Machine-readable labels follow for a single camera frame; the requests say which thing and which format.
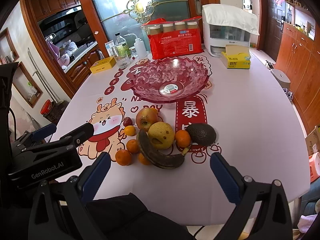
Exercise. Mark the clear drinking glass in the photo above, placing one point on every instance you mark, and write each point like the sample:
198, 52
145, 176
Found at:
123, 61

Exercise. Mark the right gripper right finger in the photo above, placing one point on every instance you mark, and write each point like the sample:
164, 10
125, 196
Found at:
273, 220

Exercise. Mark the clear glass bottle green label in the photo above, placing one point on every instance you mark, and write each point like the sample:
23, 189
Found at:
122, 46

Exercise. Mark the dark overripe banana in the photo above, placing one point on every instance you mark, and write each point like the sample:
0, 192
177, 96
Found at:
157, 158

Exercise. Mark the small glass jar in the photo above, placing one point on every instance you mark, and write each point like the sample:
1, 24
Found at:
133, 53

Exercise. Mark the printed white tablecloth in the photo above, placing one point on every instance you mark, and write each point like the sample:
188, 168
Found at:
258, 132

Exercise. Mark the red yellow apple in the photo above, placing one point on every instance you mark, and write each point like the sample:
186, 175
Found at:
145, 118

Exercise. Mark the red paper cup package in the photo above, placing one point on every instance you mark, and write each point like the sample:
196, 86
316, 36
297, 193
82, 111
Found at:
170, 39

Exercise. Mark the yellow flat box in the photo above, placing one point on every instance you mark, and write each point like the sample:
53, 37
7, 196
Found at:
102, 65

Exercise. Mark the yellow pear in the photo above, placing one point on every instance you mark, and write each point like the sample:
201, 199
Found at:
161, 135

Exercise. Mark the small orange behind apple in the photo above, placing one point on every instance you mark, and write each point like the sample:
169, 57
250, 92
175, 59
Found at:
154, 110

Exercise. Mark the small orange tangerine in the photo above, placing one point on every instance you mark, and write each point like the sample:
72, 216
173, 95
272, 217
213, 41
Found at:
130, 130
132, 146

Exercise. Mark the white cloth on appliance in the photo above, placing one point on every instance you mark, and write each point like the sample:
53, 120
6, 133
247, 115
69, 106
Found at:
230, 16

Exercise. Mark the yellow tissue box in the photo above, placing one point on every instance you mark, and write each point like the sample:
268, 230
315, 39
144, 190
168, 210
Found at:
236, 57

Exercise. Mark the white squeeze bottle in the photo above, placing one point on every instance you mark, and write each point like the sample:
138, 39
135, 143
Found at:
139, 46

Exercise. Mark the dark green avocado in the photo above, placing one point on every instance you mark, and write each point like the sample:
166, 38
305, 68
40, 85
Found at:
202, 134

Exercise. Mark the dark red lychee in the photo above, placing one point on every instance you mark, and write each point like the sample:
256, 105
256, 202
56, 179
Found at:
127, 122

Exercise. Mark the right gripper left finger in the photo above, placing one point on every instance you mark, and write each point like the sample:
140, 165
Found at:
80, 190

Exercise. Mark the pink glass fruit bowl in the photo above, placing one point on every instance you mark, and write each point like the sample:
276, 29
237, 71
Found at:
169, 80

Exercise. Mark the white stool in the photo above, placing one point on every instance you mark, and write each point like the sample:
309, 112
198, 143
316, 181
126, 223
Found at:
281, 77

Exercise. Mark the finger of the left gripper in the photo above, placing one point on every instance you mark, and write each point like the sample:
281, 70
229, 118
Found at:
44, 132
79, 135

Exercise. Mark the white countertop appliance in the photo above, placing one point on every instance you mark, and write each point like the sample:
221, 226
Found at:
217, 37

